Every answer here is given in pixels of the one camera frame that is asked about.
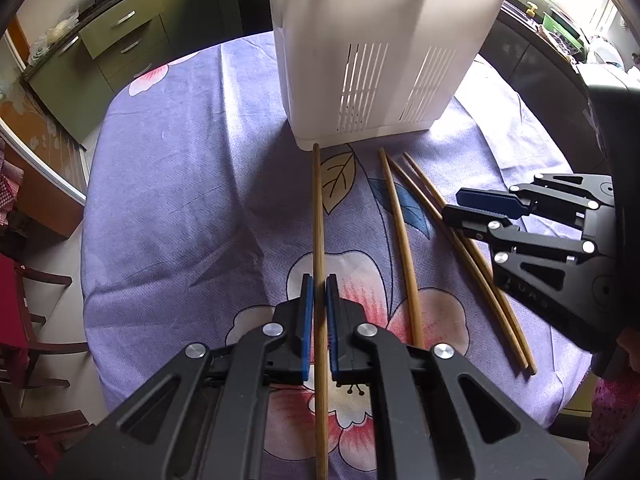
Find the green plastic basin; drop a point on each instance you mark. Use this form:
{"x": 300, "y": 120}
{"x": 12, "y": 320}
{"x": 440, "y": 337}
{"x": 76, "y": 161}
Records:
{"x": 562, "y": 27}

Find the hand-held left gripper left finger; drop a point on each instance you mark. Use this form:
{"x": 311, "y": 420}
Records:
{"x": 307, "y": 325}

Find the dark base cabinets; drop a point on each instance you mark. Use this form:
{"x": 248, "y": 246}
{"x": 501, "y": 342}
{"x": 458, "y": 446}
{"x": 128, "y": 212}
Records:
{"x": 540, "y": 90}

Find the white plastic utensil holder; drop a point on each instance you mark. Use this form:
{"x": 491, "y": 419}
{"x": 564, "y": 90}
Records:
{"x": 375, "y": 20}

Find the green base cabinet with drawers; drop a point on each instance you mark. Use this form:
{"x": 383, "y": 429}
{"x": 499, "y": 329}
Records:
{"x": 115, "y": 35}

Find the red wooden chair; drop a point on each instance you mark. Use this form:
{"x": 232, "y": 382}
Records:
{"x": 30, "y": 350}

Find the purple floral tablecloth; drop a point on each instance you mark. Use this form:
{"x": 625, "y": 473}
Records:
{"x": 175, "y": 210}

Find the wooden chopstick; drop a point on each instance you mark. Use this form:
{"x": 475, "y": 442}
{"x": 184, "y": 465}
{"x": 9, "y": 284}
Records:
{"x": 318, "y": 220}
{"x": 400, "y": 240}
{"x": 425, "y": 205}
{"x": 427, "y": 182}

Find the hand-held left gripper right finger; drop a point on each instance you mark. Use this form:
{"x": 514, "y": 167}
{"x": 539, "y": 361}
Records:
{"x": 333, "y": 330}

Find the white bags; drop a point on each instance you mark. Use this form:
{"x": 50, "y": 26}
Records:
{"x": 55, "y": 35}

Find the checked apron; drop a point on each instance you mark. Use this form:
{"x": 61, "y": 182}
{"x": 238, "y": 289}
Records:
{"x": 9, "y": 185}

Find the patterned dish rag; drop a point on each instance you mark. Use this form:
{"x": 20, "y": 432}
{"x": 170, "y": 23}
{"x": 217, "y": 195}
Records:
{"x": 555, "y": 42}

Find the yellow pump dispenser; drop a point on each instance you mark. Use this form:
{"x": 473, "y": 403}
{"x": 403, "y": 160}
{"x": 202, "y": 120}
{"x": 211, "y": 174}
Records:
{"x": 531, "y": 8}

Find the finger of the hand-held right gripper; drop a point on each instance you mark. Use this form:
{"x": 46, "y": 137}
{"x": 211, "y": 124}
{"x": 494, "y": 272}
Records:
{"x": 465, "y": 217}
{"x": 482, "y": 199}

